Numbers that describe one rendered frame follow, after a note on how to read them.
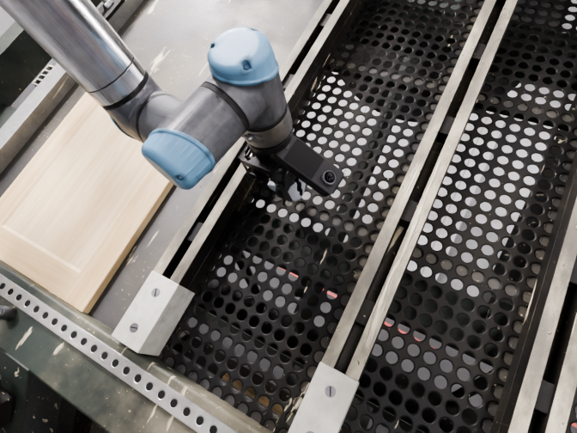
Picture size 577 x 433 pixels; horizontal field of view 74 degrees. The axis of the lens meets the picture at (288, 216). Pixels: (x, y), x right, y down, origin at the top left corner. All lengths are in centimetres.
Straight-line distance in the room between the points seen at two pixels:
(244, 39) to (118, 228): 52
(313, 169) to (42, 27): 37
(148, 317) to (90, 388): 15
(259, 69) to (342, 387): 44
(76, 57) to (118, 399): 51
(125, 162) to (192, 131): 51
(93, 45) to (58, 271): 52
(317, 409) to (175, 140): 41
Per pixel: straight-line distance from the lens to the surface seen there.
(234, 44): 47
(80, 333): 79
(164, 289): 70
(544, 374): 68
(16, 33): 142
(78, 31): 50
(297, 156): 58
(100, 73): 52
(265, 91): 47
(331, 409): 60
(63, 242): 93
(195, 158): 44
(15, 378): 88
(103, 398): 75
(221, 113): 45
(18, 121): 118
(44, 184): 104
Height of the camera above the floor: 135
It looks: 15 degrees down
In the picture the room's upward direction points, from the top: 17 degrees clockwise
